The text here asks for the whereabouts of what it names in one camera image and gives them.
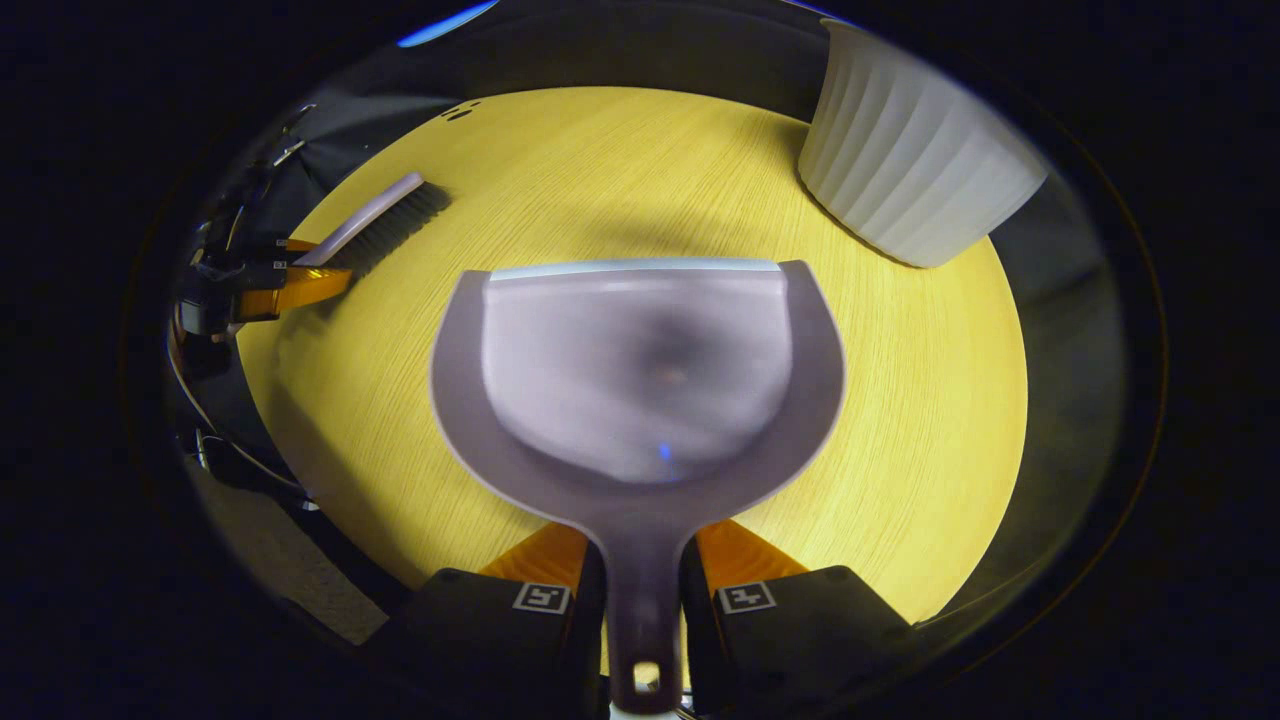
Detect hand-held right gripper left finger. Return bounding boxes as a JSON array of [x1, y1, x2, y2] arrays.
[[385, 520, 608, 720]]

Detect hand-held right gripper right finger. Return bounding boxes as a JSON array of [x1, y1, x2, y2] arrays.
[[680, 518, 916, 720]]

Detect small pink broom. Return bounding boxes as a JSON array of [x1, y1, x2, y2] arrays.
[[293, 172, 453, 277]]

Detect pink dustpan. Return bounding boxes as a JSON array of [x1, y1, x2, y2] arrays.
[[430, 258, 848, 716]]

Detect white ribbed garbage bin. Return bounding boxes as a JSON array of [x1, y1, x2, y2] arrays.
[[797, 18, 1050, 269]]

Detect thin gripper cable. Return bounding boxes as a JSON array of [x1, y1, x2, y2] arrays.
[[165, 335, 323, 513]]

